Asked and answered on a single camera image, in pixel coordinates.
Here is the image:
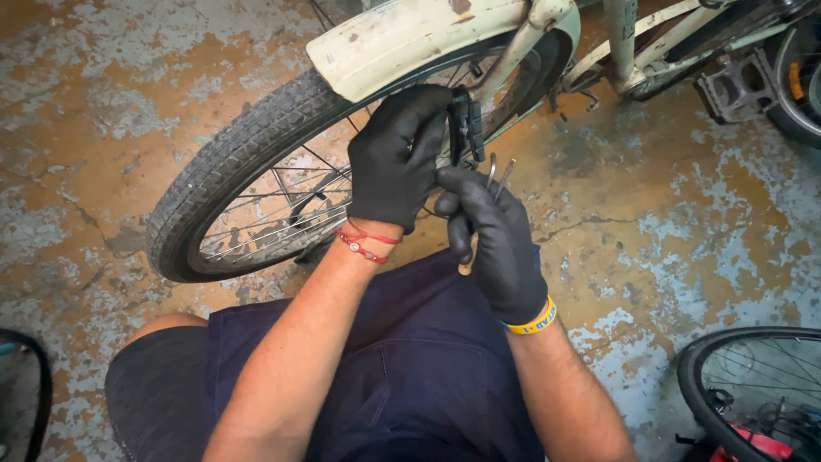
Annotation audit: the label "yellow rubber wristband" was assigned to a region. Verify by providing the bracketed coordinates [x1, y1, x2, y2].
[502, 295, 558, 336]

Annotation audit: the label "grey bicycle pedal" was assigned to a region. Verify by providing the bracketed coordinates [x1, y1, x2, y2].
[693, 50, 781, 126]

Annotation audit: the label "loose black bicycle wheel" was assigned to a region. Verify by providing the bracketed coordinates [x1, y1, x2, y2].
[676, 326, 821, 462]

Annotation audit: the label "spoked bicycle wheel black tyre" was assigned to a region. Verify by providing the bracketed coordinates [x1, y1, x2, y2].
[146, 29, 576, 284]

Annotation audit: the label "red plastic object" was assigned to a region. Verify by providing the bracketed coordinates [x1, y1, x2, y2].
[709, 422, 796, 462]

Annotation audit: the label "black bicycle brake arm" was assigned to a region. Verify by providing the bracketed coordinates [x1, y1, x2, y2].
[448, 86, 487, 170]

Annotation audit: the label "person's left knee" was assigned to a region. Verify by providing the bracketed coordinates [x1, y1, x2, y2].
[125, 312, 210, 347]

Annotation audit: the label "person's left hand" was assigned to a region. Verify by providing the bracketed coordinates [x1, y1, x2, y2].
[346, 83, 454, 236]

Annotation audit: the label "metal hex key set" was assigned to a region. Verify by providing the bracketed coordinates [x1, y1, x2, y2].
[458, 152, 517, 277]

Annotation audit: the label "dark grey shorts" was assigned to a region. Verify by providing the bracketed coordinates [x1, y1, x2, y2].
[104, 325, 214, 462]

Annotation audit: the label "red string bracelet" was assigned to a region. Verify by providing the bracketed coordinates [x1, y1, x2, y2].
[336, 219, 404, 265]

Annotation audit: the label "cream rusty bicycle mudguard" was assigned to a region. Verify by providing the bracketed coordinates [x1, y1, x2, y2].
[306, 0, 582, 104]

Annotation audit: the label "bicycle rear wheel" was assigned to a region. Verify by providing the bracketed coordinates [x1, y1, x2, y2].
[763, 0, 821, 151]

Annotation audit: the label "person's right hand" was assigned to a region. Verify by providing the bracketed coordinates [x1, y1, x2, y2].
[434, 167, 550, 326]

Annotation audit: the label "cream bicycle frame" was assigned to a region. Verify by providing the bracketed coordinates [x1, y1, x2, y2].
[471, 0, 803, 107]

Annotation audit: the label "navy blue apron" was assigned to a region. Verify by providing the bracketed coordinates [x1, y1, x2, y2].
[201, 246, 547, 462]

